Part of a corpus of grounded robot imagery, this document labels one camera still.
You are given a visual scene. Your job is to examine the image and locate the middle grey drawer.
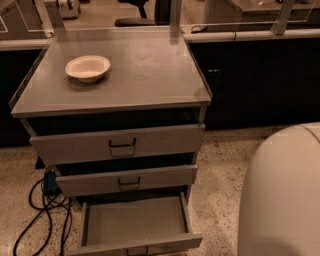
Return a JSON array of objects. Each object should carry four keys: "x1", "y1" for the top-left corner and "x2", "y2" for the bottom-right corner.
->
[{"x1": 56, "y1": 165, "x2": 198, "y2": 197}]

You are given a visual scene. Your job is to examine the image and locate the grey drawer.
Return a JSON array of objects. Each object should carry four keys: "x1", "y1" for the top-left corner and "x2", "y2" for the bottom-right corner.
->
[
  {"x1": 56, "y1": 165, "x2": 198, "y2": 197},
  {"x1": 30, "y1": 124, "x2": 205, "y2": 165},
  {"x1": 67, "y1": 193, "x2": 202, "y2": 256}
]

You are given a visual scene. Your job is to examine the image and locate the white bowl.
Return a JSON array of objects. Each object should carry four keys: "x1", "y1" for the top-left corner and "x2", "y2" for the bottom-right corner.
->
[{"x1": 65, "y1": 55, "x2": 111, "y2": 83}]

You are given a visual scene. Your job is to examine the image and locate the dark lower cabinets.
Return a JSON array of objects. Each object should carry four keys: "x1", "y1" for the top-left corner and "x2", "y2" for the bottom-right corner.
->
[{"x1": 189, "y1": 38, "x2": 320, "y2": 130}]

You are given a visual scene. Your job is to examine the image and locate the black office chair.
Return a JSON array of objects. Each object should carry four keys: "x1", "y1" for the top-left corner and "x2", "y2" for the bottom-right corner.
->
[{"x1": 114, "y1": 0, "x2": 155, "y2": 27}]

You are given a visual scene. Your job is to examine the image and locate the black floor cables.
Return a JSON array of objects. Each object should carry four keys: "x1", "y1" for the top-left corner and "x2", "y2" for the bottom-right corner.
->
[{"x1": 12, "y1": 178, "x2": 73, "y2": 256}]

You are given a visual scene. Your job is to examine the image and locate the bottom grey drawer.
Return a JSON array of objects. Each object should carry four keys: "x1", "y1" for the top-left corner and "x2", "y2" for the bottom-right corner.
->
[{"x1": 67, "y1": 193, "x2": 202, "y2": 256}]

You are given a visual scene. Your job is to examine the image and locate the top grey drawer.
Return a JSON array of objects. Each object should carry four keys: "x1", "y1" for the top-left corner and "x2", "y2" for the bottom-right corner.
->
[{"x1": 30, "y1": 124, "x2": 205, "y2": 165}]

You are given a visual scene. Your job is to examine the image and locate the blue power box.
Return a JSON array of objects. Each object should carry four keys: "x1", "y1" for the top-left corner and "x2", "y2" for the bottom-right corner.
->
[{"x1": 41, "y1": 171, "x2": 60, "y2": 195}]

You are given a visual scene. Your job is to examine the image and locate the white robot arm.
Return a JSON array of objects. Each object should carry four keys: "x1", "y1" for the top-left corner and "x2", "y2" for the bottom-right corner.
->
[{"x1": 237, "y1": 122, "x2": 320, "y2": 256}]

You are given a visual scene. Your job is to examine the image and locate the grey drawer cabinet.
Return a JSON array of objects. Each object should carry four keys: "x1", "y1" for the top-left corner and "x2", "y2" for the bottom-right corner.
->
[{"x1": 8, "y1": 26, "x2": 213, "y2": 256}]

